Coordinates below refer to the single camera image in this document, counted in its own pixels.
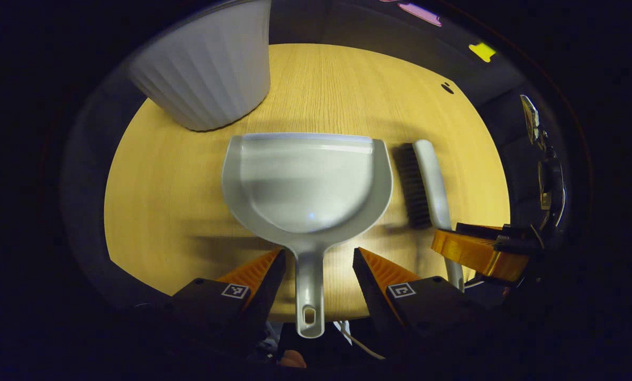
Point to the white dustpan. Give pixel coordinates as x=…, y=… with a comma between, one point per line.
x=305, y=185

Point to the small black desktop grommet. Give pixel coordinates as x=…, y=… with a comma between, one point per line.
x=447, y=88

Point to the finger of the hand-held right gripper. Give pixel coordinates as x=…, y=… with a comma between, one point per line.
x=480, y=230

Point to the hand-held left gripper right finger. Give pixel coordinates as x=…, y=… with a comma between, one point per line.
x=371, y=291

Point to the white garbage bin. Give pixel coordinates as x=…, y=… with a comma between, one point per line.
x=210, y=69

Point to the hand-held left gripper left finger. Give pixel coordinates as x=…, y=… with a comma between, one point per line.
x=271, y=288

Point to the small white broom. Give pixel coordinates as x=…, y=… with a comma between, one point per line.
x=432, y=180

